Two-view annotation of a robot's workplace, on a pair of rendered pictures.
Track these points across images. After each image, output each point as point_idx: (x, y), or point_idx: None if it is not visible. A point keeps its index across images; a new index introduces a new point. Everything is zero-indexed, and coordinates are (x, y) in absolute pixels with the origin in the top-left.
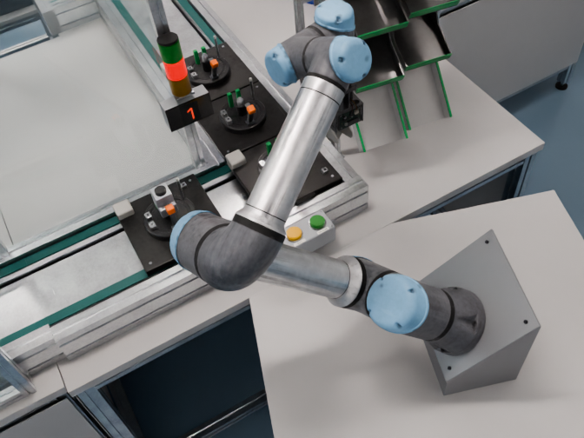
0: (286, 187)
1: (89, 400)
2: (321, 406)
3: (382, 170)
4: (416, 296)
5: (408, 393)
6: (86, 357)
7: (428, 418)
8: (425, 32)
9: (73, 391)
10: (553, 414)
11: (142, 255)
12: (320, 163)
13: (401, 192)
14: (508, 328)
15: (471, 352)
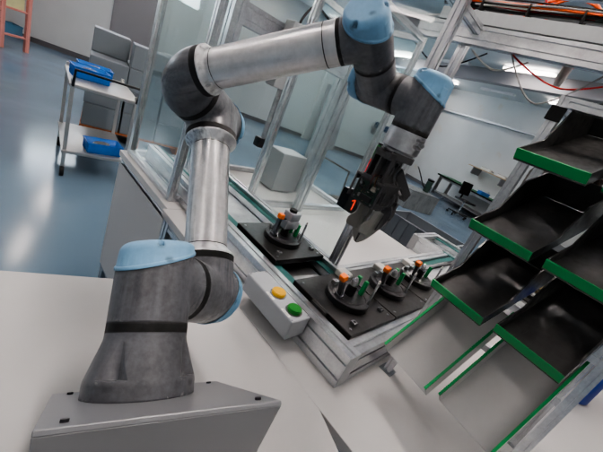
0: (233, 44)
1: (161, 232)
2: (95, 309)
3: (388, 412)
4: (151, 246)
5: (73, 386)
6: (185, 217)
7: (21, 404)
8: (564, 347)
9: (163, 211)
10: None
11: (250, 223)
12: (361, 323)
13: (366, 429)
14: (74, 413)
15: (73, 400)
